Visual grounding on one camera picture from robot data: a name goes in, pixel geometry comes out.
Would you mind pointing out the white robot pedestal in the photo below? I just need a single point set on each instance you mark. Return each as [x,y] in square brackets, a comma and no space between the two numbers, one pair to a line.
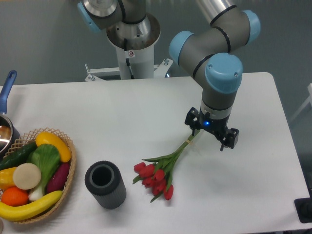
[134,45]

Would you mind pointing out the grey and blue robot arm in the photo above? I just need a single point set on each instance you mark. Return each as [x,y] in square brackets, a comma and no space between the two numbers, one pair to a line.
[207,57]

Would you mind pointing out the orange fruit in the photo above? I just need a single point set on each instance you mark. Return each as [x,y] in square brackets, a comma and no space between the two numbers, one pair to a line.
[15,196]

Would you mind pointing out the green bok choy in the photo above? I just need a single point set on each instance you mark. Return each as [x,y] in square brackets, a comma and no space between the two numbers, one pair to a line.
[47,158]

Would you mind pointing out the green cucumber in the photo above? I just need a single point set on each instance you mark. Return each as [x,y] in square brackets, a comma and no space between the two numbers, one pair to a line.
[18,157]

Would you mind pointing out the purple sweet potato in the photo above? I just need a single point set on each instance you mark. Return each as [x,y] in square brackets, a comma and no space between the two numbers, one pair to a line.
[58,180]

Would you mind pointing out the red tulip bouquet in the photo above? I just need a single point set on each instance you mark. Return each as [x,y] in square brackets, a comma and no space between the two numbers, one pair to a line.
[157,173]

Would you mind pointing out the beige round disc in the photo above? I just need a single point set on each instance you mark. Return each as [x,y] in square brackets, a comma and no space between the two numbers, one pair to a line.
[26,176]

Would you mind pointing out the yellow bell pepper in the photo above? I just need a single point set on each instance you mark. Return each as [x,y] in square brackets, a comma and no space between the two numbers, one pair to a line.
[6,178]

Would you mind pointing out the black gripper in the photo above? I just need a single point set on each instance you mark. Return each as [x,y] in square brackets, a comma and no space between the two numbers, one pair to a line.
[218,127]

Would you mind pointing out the black device at table edge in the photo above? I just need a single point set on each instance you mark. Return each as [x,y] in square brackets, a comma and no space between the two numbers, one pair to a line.
[304,209]

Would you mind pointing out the woven wicker basket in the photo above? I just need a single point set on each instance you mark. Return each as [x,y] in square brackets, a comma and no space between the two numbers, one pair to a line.
[30,137]

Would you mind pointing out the yellow squash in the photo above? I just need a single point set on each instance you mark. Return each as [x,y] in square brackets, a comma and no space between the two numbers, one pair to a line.
[52,139]

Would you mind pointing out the yellow banana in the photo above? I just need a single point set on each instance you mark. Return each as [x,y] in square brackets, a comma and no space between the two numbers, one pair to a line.
[31,210]

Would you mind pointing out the blue handled steel pot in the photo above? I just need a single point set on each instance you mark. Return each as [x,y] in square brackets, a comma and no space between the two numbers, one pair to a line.
[8,133]

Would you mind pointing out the white frame at right edge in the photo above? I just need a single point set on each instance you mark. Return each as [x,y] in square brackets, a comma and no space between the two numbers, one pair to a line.
[307,102]

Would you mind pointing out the dark grey ribbed vase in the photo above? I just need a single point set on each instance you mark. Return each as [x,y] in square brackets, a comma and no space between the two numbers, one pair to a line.
[104,181]

